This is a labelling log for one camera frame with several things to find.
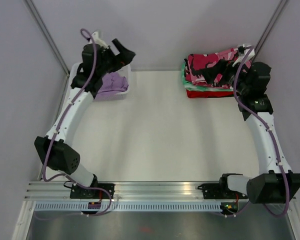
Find right aluminium frame post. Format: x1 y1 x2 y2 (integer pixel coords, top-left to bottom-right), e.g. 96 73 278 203
251 0 290 62

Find white slotted cable duct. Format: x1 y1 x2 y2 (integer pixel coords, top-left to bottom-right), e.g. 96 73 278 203
34 201 236 212

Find red folded trousers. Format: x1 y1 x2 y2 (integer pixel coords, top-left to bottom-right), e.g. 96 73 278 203
186 90 234 99

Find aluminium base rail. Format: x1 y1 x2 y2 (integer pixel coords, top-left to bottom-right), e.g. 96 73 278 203
24 181 235 202

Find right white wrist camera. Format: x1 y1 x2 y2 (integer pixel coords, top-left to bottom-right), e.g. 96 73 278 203
232 44 255 67

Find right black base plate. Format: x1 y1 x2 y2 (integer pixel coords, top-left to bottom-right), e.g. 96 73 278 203
197 183 248 200

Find lilac trousers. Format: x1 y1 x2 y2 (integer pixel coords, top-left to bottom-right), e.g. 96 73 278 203
96 72 129 99

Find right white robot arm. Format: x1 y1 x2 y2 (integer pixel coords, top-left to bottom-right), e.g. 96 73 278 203
200 60 300 204

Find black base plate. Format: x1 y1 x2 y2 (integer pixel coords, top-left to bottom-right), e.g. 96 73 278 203
197 183 248 200
69 183 115 200

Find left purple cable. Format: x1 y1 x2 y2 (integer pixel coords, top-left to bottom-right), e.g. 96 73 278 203
41 28 100 182

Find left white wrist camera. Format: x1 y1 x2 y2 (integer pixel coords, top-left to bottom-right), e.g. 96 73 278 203
88 30 111 50

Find aluminium frame post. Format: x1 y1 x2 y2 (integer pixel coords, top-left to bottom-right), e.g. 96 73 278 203
23 0 70 77
251 0 290 62

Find white plastic basket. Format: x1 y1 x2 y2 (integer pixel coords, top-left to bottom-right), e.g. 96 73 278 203
69 61 132 102

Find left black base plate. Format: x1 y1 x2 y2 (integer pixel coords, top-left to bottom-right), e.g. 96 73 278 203
69 183 115 200

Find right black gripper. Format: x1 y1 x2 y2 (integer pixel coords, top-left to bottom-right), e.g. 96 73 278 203
200 57 251 95

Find left aluminium frame post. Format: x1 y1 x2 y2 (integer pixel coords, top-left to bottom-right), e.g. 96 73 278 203
23 0 70 77

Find pink camouflage trousers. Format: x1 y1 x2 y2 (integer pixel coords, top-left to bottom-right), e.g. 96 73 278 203
184 47 239 89

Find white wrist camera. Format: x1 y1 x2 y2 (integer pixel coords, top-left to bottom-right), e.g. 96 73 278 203
232 44 255 67
88 30 111 50

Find green tie-dye folded trousers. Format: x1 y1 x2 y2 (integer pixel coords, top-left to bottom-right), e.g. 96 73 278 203
181 63 233 92

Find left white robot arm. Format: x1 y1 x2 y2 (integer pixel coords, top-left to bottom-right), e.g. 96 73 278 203
34 38 136 199

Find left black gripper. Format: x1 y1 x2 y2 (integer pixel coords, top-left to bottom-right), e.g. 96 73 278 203
98 39 136 77

